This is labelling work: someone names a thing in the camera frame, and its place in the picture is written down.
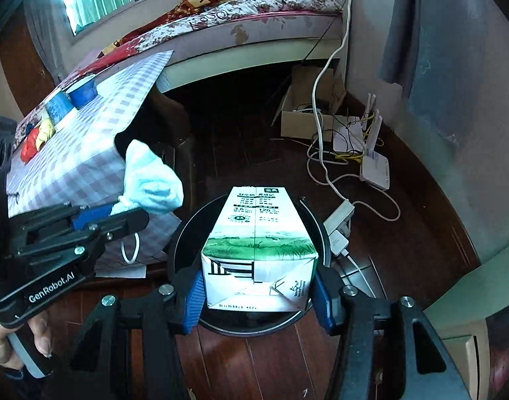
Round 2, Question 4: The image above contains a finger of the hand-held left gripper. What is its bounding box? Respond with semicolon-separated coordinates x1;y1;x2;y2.
8;202;114;239
16;208;151;268

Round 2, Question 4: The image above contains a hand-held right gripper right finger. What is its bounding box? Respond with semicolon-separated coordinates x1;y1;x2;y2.
313;267;472;400

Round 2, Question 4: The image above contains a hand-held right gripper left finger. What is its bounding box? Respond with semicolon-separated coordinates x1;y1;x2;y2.
67;264;206;400

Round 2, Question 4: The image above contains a white blue tissue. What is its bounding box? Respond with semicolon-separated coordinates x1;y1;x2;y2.
113;139;184;217

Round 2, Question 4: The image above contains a black round trash bin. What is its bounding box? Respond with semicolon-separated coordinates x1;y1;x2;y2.
166;194;335;337

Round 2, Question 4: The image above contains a green white milk carton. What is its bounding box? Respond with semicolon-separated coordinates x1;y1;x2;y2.
201;186;319;313

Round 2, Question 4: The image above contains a person's left hand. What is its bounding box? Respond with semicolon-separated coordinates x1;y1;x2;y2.
0;312;53;371

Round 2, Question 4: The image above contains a white power strip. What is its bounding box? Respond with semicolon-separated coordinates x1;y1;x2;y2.
322;200;356;260

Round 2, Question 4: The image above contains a pink white checkered tablecloth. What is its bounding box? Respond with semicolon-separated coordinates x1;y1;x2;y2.
7;50;184;278

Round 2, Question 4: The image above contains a red crumpled wrapper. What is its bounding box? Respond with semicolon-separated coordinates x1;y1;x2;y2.
20;130;41;163

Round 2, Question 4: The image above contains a yellow crumpled wrapper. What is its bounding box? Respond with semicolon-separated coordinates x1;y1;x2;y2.
36;118;56;151

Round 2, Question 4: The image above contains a blue cup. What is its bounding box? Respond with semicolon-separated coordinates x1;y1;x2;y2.
45;91;71;123
68;76;99;108

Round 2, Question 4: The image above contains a flat white router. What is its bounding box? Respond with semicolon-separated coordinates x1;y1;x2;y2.
359;150;391;191

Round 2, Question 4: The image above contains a pale green cabinet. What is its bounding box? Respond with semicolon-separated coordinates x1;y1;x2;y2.
423;233;509;400

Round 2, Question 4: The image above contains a white router with antennas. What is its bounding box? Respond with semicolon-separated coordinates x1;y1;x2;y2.
332;94;384;156

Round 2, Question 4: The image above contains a brown wooden door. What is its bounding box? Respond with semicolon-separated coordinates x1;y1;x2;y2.
0;21;45;117

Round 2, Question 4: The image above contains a cardboard box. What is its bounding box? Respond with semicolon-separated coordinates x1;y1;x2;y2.
272;64;347;140

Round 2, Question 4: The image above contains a grey curtain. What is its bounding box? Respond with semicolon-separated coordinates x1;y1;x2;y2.
23;0;74;82

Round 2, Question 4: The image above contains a bed mattress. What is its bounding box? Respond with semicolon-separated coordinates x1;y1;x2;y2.
163;10;343;71

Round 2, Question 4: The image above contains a floral bed quilt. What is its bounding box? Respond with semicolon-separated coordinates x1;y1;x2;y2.
100;0;342;61

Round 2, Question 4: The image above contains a grey blue hanging cloth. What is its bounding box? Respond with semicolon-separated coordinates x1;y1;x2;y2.
378;0;461;144

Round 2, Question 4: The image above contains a yellow network cable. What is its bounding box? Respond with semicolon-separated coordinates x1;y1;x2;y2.
335;108;382;164

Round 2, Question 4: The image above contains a white bed frame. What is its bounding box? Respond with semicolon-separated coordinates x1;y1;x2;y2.
159;37;349;94

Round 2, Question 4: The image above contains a long white cable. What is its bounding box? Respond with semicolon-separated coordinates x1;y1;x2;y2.
306;0;401;223

